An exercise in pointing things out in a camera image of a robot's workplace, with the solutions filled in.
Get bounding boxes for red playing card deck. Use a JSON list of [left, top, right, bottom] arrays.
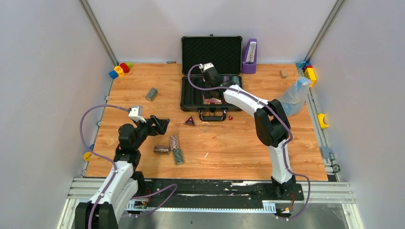
[[203, 98, 222, 105]]

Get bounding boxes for pink poker chip stack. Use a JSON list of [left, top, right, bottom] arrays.
[[169, 135, 180, 151]]

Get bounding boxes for black poker set case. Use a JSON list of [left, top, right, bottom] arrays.
[[180, 35, 243, 122]]

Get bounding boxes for grey-green poker chip stack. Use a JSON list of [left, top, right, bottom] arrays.
[[146, 88, 158, 102]]

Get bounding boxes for clear round dealer button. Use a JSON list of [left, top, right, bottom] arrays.
[[199, 122, 212, 133]]

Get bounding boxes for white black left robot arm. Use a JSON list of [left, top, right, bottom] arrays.
[[74, 115, 170, 229]]

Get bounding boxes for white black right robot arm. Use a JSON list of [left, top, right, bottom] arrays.
[[198, 63, 296, 199]]

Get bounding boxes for brown poker chip stack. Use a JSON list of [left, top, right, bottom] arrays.
[[153, 145, 171, 155]]

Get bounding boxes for dark green poker chip stack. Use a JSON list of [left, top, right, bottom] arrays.
[[173, 148, 184, 165]]

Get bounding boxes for black triangular all-in button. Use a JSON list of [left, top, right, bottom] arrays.
[[183, 116, 196, 126]]

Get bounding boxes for purple metronome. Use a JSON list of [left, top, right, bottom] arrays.
[[241, 39, 257, 74]]

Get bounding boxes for colourful round toy blocks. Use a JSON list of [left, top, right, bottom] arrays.
[[109, 62, 133, 79]]

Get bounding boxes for yellow round tag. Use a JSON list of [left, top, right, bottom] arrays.
[[83, 151, 93, 162]]

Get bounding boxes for small wooden block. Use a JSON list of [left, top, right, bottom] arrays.
[[279, 69, 288, 79]]

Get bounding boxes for clear plastic bag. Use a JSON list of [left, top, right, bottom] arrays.
[[277, 76, 312, 117]]

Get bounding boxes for colourful toy brick stack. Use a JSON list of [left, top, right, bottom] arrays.
[[295, 61, 317, 87]]

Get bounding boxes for yellow curved toy piece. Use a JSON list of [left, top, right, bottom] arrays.
[[317, 113, 329, 129]]

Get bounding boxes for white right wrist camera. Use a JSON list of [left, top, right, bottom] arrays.
[[198, 62, 214, 72]]

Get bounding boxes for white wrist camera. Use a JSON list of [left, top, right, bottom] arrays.
[[128, 105, 146, 123], [198, 62, 214, 72]]

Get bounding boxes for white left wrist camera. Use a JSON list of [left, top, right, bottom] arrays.
[[128, 105, 146, 123]]

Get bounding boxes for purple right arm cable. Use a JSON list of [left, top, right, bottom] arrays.
[[187, 64, 311, 221]]

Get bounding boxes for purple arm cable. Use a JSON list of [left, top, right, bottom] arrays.
[[187, 64, 311, 221], [79, 104, 178, 229]]

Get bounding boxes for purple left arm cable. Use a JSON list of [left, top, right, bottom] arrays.
[[79, 104, 178, 229]]

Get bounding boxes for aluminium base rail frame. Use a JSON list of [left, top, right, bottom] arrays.
[[57, 177, 364, 229]]

